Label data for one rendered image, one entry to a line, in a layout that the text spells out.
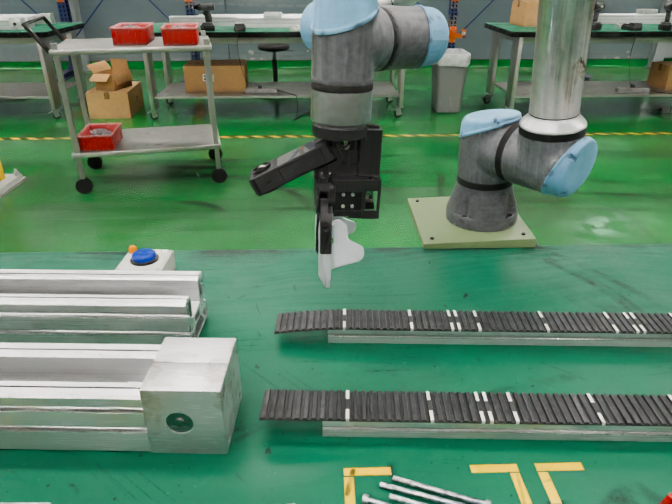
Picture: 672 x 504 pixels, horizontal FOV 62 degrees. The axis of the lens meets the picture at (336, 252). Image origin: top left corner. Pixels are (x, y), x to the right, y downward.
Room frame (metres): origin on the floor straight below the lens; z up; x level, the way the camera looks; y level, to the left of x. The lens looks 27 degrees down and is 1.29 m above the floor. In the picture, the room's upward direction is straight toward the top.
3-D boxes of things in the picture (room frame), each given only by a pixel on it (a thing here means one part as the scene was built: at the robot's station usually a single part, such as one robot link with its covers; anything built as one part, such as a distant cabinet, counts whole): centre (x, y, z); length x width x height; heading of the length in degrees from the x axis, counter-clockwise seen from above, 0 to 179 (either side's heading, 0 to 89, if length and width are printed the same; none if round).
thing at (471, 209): (1.12, -0.32, 0.85); 0.15 x 0.15 x 0.10
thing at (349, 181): (0.69, -0.01, 1.05); 0.09 x 0.08 x 0.12; 95
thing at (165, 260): (0.84, 0.33, 0.81); 0.10 x 0.08 x 0.06; 179
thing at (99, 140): (3.67, 1.29, 0.50); 1.03 x 0.55 x 1.01; 104
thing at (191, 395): (0.54, 0.17, 0.83); 0.12 x 0.09 x 0.10; 179
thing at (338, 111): (0.70, -0.01, 1.13); 0.08 x 0.08 x 0.05
